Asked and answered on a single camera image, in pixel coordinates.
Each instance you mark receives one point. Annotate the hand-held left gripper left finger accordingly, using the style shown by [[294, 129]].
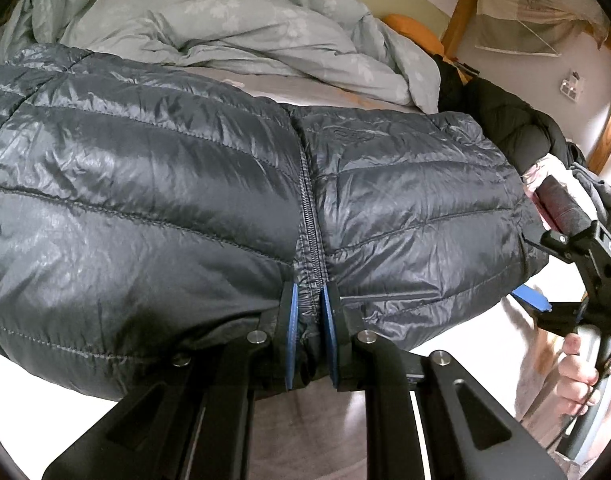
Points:
[[291, 330]]

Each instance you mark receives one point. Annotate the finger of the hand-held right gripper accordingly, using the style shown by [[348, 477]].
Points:
[[555, 247], [535, 300]]

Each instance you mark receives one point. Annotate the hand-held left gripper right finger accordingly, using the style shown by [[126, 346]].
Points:
[[330, 332]]

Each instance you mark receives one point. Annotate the dark grey puffer jacket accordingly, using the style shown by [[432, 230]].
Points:
[[135, 185]]

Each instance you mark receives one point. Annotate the person's right hand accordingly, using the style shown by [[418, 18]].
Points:
[[575, 375]]

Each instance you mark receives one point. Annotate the grey cloth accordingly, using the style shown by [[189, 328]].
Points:
[[600, 190]]

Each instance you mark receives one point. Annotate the pink white cloth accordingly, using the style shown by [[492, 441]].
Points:
[[535, 175]]

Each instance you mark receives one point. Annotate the dark padded coat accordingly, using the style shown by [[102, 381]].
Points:
[[510, 120]]

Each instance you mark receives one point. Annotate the thin white rod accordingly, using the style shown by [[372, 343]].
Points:
[[515, 50]]

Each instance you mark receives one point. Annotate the beige sheer curtain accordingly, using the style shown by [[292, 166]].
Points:
[[535, 15]]

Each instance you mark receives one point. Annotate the orange pillow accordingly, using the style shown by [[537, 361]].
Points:
[[415, 30]]

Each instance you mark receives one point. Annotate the light blue floral duvet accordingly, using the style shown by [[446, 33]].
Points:
[[235, 20]]

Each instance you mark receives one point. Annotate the white wall socket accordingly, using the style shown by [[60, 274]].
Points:
[[571, 87]]

